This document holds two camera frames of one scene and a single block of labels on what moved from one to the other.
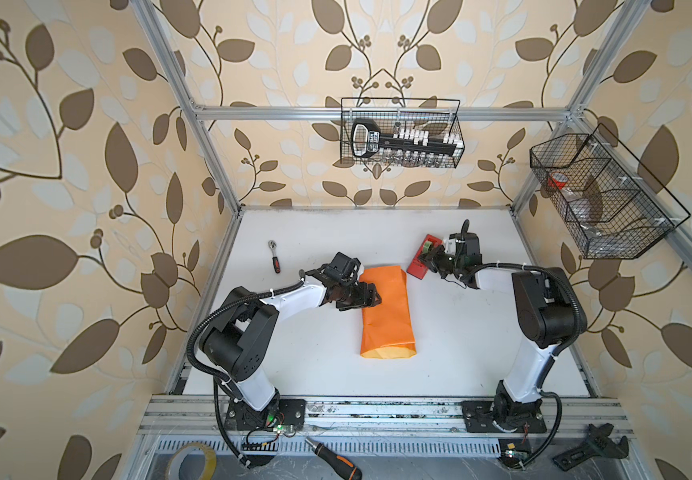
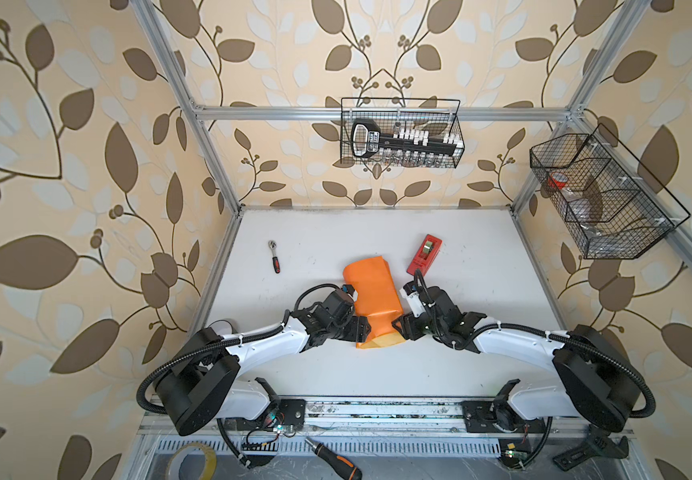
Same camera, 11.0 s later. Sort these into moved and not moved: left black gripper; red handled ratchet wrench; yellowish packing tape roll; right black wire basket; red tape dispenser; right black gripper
Moved: left black gripper; right black gripper
Not moved: red handled ratchet wrench; red tape dispenser; right black wire basket; yellowish packing tape roll
